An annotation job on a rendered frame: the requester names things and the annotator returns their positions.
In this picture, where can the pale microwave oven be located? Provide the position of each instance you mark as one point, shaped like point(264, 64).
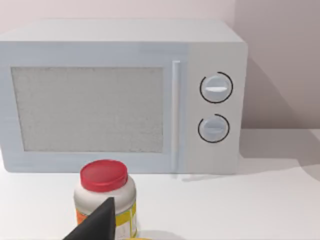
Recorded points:
point(215, 50)

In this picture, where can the large microwave knob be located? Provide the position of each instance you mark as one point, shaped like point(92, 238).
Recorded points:
point(216, 87)

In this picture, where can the white bottle with red lid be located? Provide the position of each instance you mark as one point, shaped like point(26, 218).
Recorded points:
point(105, 185)

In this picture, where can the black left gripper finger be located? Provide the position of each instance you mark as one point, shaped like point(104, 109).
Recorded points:
point(100, 222)

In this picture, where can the pale microwave door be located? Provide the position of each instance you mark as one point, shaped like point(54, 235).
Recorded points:
point(87, 110)

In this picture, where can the small microwave knob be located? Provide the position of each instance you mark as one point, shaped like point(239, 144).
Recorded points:
point(213, 127)

